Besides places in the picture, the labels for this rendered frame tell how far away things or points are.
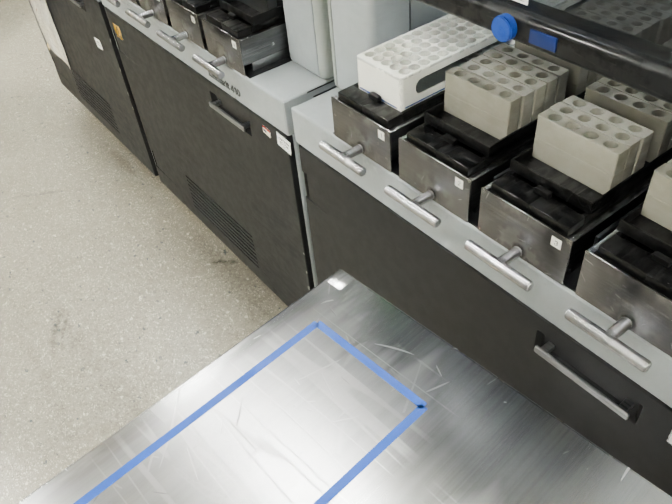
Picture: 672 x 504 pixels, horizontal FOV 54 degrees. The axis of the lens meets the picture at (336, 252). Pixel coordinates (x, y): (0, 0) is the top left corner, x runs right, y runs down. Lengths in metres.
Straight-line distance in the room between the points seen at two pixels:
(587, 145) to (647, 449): 0.37
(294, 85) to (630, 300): 0.70
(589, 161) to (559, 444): 0.35
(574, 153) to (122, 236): 1.59
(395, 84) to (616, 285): 0.40
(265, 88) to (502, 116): 0.49
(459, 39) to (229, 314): 1.05
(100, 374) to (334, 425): 1.26
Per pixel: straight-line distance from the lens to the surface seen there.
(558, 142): 0.83
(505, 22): 0.79
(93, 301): 1.98
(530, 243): 0.82
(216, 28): 1.29
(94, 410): 1.74
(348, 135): 1.03
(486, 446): 0.58
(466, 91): 0.91
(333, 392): 0.61
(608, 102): 0.89
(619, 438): 0.93
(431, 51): 1.02
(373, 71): 0.98
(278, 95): 1.19
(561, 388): 0.95
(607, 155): 0.80
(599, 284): 0.79
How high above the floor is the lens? 1.32
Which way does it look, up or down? 43 degrees down
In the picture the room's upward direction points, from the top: 6 degrees counter-clockwise
